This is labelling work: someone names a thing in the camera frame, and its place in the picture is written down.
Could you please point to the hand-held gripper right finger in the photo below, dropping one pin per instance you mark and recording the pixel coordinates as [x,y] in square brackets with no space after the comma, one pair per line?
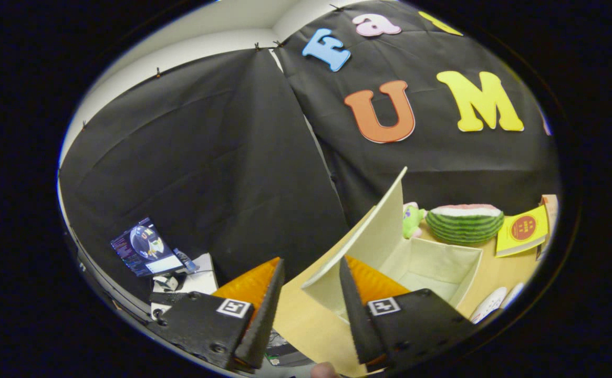
[358,320]

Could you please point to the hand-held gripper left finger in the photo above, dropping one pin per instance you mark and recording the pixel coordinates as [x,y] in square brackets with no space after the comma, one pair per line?
[266,315]

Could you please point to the beige fabric storage box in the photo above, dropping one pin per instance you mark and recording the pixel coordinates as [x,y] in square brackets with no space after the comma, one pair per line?
[432,262]

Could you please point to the white perforated shoe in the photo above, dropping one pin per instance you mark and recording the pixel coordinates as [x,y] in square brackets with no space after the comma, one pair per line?
[514,294]
[487,305]

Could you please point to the white flat panel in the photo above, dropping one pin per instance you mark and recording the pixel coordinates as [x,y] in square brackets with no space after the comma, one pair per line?
[198,281]

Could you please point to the pink and green plush toy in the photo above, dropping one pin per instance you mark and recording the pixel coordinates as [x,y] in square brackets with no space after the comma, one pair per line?
[412,219]

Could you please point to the laptop with lit screen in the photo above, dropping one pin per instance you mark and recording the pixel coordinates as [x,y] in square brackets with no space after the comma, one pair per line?
[145,247]

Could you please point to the watermelon slice toy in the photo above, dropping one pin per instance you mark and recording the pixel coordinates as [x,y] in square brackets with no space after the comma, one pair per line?
[466,226]

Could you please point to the yellow book with red circle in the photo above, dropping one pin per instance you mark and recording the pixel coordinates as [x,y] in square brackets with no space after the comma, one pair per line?
[521,231]

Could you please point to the tan book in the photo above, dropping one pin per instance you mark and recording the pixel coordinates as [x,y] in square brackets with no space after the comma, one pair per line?
[550,220]

